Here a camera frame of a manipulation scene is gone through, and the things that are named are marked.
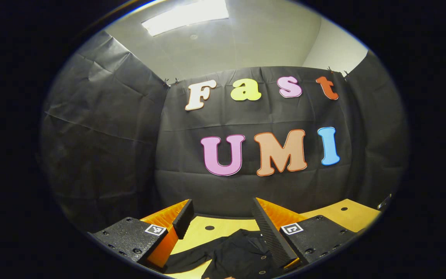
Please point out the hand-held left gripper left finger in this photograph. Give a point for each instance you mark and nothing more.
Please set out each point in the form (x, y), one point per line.
(183, 219)

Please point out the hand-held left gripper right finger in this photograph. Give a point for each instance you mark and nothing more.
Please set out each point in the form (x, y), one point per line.
(269, 232)

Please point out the black button cardigan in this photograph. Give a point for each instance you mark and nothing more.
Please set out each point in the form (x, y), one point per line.
(238, 252)

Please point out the black backdrop cloth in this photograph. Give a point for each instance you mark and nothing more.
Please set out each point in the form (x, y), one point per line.
(176, 155)

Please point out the ceiling light panel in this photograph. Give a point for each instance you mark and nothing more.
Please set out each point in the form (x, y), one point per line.
(186, 15)

